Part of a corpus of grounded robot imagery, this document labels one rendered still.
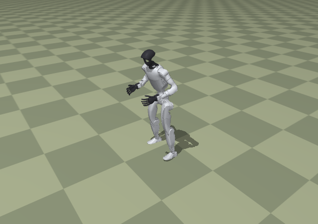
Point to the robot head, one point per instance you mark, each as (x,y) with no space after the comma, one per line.
(148,55)

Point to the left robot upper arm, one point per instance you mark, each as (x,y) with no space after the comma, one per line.
(165,75)

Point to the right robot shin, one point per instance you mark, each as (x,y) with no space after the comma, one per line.
(155,130)

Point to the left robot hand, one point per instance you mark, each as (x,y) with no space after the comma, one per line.
(150,100)

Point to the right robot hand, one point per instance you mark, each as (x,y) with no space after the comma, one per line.
(132,88)

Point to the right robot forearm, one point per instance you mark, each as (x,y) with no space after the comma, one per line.
(143,81)

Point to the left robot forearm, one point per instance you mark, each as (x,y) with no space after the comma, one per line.
(167,93)

